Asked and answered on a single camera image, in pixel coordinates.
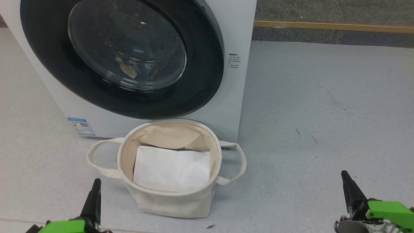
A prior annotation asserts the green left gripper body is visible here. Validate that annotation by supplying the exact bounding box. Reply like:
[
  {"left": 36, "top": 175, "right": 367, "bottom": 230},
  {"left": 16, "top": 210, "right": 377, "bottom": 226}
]
[{"left": 26, "top": 217, "right": 113, "bottom": 233}]

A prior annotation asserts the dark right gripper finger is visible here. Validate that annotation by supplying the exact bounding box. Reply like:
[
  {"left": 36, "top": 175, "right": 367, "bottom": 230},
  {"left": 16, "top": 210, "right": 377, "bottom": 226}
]
[{"left": 341, "top": 170, "right": 368, "bottom": 214}]

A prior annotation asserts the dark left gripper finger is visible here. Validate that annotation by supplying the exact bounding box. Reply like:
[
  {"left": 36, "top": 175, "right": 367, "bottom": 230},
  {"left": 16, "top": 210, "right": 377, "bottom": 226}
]
[{"left": 80, "top": 178, "right": 102, "bottom": 224}]

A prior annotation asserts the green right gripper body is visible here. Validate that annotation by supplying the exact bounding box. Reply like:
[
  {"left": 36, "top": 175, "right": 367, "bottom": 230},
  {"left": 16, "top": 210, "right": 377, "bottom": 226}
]
[{"left": 335, "top": 201, "right": 414, "bottom": 233}]

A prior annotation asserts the black round glass washer door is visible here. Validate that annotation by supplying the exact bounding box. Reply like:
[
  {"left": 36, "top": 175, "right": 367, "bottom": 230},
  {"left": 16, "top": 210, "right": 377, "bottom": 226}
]
[{"left": 20, "top": 0, "right": 224, "bottom": 119}]

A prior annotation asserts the cream canvas laundry basket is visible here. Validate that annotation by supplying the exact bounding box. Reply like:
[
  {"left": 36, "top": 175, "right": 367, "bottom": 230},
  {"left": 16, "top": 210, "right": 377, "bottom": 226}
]
[{"left": 86, "top": 118, "right": 247, "bottom": 218}]

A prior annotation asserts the white front-load washing machine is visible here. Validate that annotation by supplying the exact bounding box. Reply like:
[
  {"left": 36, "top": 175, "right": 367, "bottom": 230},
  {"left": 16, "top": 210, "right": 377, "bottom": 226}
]
[{"left": 0, "top": 0, "right": 257, "bottom": 143}]

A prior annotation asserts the blue energy label sticker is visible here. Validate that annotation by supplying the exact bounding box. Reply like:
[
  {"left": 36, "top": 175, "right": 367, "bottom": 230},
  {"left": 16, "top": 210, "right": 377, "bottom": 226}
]
[{"left": 67, "top": 117, "right": 96, "bottom": 137}]

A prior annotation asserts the white folded cloth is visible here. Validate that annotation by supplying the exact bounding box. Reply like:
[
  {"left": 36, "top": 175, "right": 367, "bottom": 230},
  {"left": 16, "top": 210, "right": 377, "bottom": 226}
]
[{"left": 133, "top": 145, "right": 211, "bottom": 192}]

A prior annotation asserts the black text warning label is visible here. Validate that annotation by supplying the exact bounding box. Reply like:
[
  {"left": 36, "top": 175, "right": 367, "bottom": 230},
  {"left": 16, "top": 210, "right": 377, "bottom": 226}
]
[{"left": 228, "top": 53, "right": 240, "bottom": 70}]

